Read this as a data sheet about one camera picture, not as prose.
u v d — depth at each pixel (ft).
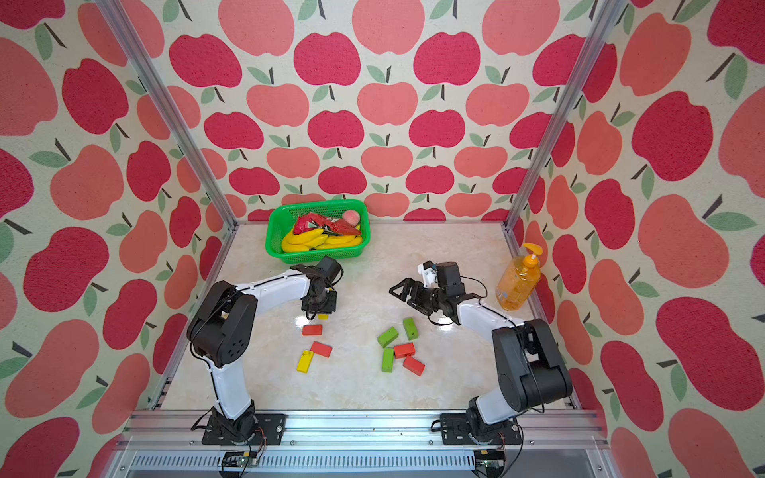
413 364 2.74
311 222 3.54
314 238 3.43
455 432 2.41
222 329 1.66
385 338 2.90
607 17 2.29
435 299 2.55
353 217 3.77
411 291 2.63
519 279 2.76
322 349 2.90
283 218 3.69
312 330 3.03
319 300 2.69
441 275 2.47
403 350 2.84
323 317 2.94
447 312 2.25
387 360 2.81
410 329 2.97
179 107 2.92
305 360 2.82
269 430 2.45
